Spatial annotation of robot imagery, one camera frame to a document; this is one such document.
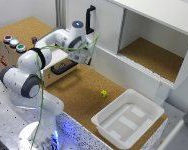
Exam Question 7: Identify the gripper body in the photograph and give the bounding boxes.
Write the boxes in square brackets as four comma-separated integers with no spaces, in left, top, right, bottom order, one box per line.
[67,45,95,66]

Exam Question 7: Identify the white sliding door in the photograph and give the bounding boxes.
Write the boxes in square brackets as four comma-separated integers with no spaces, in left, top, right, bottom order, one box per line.
[65,0,125,56]

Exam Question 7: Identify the yellow block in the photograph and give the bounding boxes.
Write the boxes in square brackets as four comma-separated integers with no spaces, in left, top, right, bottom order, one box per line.
[100,89,108,99]

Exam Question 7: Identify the purple block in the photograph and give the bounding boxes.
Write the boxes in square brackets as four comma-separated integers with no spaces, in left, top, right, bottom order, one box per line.
[31,36,39,45]

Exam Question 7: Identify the wooden drawer box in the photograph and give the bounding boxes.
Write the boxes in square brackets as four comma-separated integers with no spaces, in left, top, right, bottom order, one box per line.
[0,16,80,89]

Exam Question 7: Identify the green button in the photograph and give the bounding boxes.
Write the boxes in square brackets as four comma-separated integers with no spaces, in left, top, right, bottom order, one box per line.
[15,43,27,54]

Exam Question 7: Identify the white cabinet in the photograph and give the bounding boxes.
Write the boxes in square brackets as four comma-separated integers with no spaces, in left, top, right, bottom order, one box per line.
[64,0,188,108]

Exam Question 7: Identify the red button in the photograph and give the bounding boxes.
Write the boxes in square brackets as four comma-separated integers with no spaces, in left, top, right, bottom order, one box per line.
[2,34,14,44]

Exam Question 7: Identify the white plastic box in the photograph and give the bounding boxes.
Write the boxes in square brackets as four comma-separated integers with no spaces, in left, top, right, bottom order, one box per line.
[90,88,166,150]

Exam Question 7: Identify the black drawer handle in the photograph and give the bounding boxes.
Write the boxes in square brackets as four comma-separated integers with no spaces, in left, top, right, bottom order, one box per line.
[50,61,79,76]

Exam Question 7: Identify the black door handle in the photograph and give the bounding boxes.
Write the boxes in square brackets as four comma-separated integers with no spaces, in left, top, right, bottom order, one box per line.
[85,4,97,36]

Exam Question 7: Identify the green cable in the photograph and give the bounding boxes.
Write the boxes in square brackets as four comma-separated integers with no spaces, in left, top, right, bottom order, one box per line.
[28,32,102,150]

